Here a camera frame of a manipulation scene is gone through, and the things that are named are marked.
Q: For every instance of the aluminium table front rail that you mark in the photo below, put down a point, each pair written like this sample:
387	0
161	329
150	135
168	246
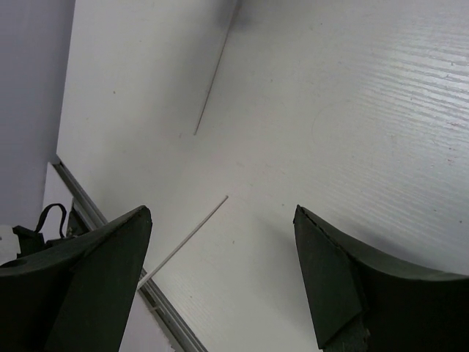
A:
98	301

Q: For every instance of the grey chopstick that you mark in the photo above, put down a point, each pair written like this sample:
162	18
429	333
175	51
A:
150	274

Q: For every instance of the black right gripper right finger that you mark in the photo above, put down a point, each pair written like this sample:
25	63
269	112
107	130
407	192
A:
363	299

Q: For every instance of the white chopstick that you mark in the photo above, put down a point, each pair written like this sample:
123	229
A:
228	14

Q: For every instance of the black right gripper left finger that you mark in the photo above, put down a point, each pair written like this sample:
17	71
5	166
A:
33	289

